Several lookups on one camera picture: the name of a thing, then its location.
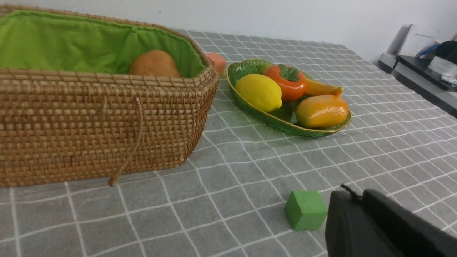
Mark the green foam cube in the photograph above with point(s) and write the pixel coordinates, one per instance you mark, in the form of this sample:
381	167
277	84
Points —
305	210

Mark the grey shelf with clutter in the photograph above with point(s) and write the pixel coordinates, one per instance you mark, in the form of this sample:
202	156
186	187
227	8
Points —
417	61

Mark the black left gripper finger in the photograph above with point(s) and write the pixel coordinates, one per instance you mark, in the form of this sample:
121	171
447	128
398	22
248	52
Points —
373	225

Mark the orange foam cube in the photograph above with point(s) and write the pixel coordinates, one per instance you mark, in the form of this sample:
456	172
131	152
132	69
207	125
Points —
217	61

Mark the yellow banana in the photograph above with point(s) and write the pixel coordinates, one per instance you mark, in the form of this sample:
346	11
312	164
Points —
316	88

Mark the grey checkered tablecloth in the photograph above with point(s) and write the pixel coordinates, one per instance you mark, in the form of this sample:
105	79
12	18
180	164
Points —
228	198

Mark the brown potato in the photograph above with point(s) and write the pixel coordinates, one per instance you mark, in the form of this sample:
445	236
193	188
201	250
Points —
156	63

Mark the orange persimmon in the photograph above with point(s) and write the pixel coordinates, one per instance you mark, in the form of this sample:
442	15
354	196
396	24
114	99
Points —
292	82

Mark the green glass leaf plate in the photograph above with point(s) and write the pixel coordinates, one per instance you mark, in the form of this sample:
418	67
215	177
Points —
280	119

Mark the woven wicker basket green lining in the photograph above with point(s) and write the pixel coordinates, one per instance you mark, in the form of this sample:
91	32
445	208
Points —
70	109

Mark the orange yellow mango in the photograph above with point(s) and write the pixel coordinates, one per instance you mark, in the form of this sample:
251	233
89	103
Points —
320	112

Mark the yellow lemon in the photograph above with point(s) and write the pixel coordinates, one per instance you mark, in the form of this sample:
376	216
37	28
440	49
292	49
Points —
260	91

